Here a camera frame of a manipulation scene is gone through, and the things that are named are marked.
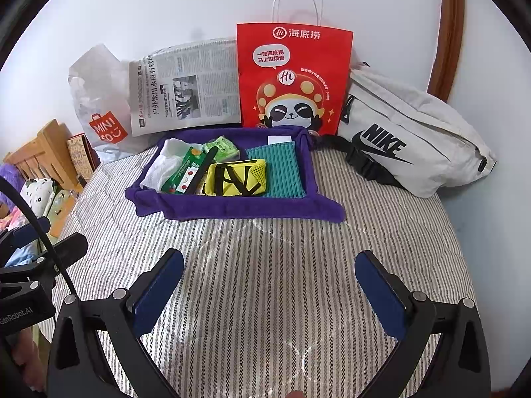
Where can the colourful printed blanket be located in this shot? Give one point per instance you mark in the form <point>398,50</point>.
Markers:
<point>12,219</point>

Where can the purple towel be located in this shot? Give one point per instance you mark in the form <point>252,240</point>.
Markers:
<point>249,209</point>

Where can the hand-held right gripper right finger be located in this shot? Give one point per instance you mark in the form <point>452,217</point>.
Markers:
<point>379,294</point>

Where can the fruit print packet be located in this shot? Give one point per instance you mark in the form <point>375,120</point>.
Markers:
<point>184,181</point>

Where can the white waist bag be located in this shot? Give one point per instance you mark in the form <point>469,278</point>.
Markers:
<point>415,132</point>

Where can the white cloth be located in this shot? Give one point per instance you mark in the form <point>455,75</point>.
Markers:
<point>159,166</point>

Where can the patterned book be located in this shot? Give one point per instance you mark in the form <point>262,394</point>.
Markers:
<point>83,157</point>

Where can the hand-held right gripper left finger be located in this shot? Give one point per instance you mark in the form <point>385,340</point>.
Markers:
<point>159,294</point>

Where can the teal ribbed cloth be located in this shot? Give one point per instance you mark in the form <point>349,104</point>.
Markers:
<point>282,174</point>

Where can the green tissue pack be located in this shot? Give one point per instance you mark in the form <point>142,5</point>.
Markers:
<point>222,149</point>

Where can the purple plush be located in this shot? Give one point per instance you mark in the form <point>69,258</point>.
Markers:
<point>9,186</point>

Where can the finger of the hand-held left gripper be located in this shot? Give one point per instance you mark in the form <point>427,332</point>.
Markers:
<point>31,234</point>
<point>62,253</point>

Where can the newspaper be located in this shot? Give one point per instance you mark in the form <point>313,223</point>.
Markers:
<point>186,87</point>

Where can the red paper bag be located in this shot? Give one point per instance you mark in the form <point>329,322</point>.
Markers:
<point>290,83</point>

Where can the green snack packet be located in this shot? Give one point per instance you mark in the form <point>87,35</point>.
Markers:
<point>188,161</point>

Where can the white plastic shopping bag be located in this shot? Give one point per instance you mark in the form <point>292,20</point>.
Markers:
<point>95,103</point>

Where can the wooden headboard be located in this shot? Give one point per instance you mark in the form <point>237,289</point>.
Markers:
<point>41,149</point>

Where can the floral print pillow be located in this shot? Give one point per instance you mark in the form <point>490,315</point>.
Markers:
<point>37,197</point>

